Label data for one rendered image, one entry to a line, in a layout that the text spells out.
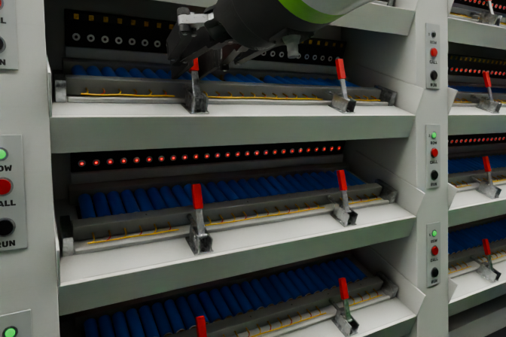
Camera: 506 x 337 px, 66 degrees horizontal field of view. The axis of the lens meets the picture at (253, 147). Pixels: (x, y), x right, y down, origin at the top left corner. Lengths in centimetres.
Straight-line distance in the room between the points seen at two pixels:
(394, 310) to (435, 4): 59
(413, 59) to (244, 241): 46
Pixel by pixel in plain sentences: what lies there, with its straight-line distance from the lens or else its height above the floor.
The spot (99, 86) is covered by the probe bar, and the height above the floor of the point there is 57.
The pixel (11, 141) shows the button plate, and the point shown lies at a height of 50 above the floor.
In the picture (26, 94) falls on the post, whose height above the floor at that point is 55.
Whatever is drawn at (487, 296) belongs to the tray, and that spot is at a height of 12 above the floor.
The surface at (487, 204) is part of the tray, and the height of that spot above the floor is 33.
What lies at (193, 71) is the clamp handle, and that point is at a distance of 55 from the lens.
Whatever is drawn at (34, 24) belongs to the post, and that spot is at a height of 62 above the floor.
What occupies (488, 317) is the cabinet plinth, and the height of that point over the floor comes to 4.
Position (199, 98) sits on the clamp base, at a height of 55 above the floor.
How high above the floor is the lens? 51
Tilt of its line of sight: 3 degrees down
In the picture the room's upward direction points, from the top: 1 degrees counter-clockwise
